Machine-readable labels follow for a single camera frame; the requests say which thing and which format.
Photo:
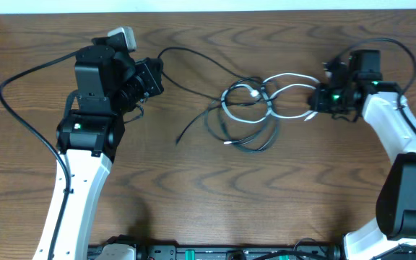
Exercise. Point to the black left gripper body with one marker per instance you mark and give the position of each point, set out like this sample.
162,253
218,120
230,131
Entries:
146,80

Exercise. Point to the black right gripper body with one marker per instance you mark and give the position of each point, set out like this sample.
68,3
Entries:
328,100

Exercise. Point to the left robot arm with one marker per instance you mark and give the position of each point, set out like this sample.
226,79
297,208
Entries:
109,84

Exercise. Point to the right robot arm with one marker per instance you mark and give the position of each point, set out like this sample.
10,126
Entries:
358,87

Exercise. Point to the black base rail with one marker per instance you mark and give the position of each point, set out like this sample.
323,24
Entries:
126,247

